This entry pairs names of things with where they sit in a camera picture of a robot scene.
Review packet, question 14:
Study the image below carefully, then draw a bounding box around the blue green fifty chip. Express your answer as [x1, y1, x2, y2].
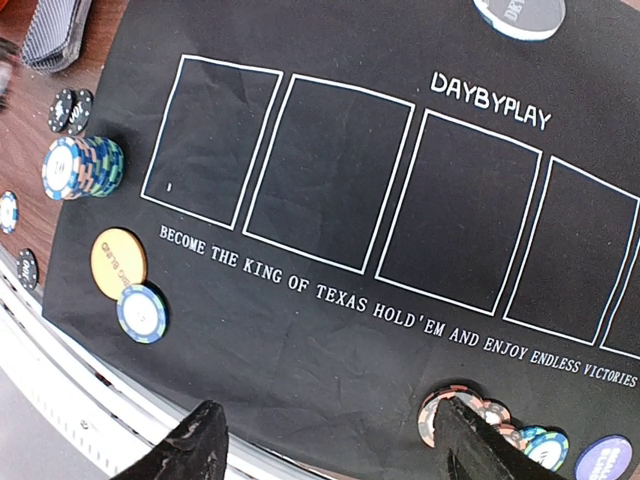
[116, 284, 168, 344]

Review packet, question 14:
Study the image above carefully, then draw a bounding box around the orange big blind button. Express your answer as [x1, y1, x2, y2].
[90, 228, 147, 300]

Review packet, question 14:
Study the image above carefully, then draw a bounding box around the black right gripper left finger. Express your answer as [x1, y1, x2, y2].
[112, 400, 229, 480]

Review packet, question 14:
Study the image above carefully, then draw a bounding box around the black white chip right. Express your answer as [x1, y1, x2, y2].
[66, 89, 93, 136]

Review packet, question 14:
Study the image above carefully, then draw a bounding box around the purple small blind button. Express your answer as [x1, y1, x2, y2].
[574, 435, 633, 480]

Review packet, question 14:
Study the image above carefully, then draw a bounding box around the black poker table mat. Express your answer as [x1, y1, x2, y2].
[43, 1, 639, 479]

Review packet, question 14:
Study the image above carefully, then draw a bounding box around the black orange hundred chip stack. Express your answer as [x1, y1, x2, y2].
[483, 400, 526, 450]

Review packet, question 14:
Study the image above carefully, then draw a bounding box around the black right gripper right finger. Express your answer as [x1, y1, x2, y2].
[434, 397, 563, 480]

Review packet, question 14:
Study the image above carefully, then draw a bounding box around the grey playing card deck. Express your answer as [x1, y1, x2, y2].
[21, 0, 92, 74]

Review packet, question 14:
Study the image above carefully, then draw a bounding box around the small chip stack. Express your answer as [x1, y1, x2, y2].
[41, 136, 125, 201]

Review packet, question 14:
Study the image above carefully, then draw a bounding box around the black white chip on rail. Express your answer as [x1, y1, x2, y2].
[16, 248, 39, 291]

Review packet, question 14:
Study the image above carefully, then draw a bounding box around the black white chip left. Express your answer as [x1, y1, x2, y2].
[47, 88, 75, 133]

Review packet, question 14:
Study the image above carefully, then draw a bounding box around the white blue chip flat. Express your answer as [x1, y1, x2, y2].
[1, 191, 19, 234]

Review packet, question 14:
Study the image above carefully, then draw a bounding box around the aluminium frame rail front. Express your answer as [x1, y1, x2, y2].
[0, 244, 311, 480]

